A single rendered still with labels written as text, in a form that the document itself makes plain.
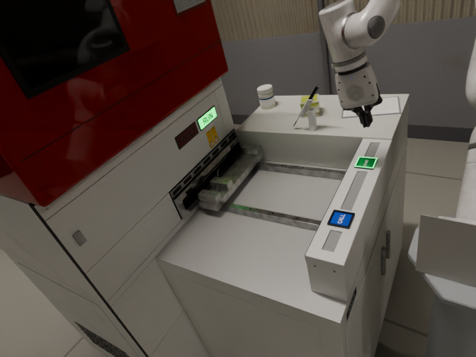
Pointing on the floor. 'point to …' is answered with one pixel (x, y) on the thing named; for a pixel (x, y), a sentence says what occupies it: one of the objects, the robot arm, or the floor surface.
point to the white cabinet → (387, 248)
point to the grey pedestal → (449, 314)
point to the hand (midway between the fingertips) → (365, 119)
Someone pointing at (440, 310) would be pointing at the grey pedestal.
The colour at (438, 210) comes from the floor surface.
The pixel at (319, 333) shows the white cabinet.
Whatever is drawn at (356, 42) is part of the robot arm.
